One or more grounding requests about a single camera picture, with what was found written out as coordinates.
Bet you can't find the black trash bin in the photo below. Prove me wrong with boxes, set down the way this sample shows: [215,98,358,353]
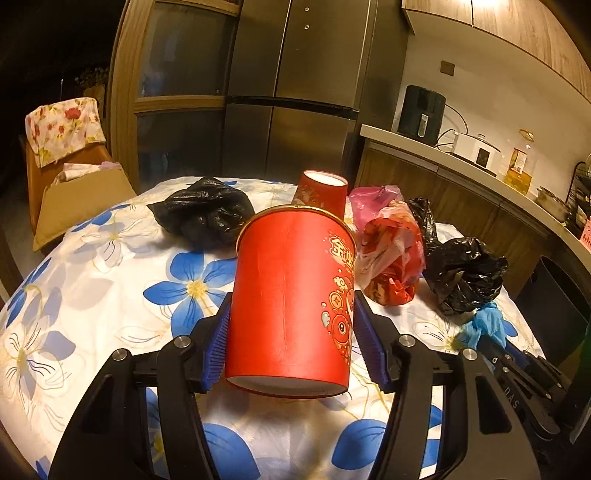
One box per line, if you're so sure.
[515,255,591,352]

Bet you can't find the dried flower bunch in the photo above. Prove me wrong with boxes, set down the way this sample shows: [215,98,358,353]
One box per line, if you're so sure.
[76,67,109,88]

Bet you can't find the dark red plastic bag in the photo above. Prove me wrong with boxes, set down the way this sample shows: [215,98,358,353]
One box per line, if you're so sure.
[355,199,426,308]

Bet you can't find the dark steel refrigerator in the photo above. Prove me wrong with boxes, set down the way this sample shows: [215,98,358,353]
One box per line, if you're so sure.
[222,0,409,185]

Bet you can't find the thin black plastic bag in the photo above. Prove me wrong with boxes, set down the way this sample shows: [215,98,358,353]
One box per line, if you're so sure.
[406,198,439,259]

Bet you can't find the large black plastic bag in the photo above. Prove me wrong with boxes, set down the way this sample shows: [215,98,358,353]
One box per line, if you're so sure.
[147,176,256,250]

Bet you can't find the brown chair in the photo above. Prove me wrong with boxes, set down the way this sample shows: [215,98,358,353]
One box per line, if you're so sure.
[18,97,139,252]

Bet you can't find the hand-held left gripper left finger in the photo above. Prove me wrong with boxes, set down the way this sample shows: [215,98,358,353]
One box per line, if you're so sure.
[48,293,232,480]

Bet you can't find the large red paper cup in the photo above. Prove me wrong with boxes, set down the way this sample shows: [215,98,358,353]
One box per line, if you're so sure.
[224,207,358,398]

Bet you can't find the floral chair cloth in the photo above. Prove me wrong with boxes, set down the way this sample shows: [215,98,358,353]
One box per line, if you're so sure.
[25,97,107,168]

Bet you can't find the wooden base cabinet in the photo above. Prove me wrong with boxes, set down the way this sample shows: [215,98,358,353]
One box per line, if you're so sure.
[355,138,568,301]

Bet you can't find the black power cable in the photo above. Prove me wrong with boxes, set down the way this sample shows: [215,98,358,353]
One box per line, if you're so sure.
[436,104,469,153]

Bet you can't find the light stone kitchen counter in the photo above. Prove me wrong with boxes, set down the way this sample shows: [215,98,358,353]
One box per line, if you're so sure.
[359,124,591,305]

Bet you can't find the pale pink cloth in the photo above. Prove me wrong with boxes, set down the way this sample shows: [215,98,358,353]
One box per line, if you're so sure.
[60,161,122,183]

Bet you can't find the black wire dish rack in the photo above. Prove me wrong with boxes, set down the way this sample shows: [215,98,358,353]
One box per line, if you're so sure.
[564,157,591,232]

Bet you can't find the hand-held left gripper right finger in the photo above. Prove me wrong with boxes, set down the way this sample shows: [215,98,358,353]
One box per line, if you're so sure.
[353,293,541,480]

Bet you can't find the small red paper cup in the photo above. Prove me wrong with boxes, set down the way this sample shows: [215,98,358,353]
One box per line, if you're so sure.
[291,170,349,222]

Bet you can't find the wooden framed glass door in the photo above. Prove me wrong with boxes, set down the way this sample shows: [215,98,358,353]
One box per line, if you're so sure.
[108,0,241,195]

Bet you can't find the tan seat cushion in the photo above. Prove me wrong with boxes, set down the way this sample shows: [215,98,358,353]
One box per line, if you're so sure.
[32,166,137,252]

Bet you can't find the cooking oil bottle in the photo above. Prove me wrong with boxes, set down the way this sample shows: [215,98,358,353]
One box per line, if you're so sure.
[505,129,536,188]

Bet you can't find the wooden wall cabinet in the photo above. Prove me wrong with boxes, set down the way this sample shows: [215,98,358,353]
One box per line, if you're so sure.
[401,0,591,100]

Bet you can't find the white electric cooker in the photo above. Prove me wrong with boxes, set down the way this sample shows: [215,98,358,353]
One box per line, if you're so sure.
[450,131,502,169]

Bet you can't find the blue floral tablecloth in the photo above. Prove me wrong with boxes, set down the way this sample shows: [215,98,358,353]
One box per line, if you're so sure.
[0,175,550,480]

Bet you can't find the crumpled black plastic bag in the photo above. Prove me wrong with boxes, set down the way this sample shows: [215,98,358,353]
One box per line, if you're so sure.
[422,237,509,317]

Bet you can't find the pink plastic bag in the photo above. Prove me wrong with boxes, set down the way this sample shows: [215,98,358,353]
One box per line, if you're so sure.
[348,185,404,232]

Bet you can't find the black air fryer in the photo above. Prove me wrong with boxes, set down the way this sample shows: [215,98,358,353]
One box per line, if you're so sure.
[398,84,447,140]

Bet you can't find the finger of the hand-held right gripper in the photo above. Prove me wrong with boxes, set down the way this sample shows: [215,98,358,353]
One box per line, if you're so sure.
[522,351,568,403]
[478,332,514,370]

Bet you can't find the steel mixing bowl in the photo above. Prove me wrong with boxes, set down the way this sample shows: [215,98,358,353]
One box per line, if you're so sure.
[536,185,571,223]

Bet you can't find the blue plastic bag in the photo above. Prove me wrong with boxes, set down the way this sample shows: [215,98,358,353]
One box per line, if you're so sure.
[455,302,518,352]

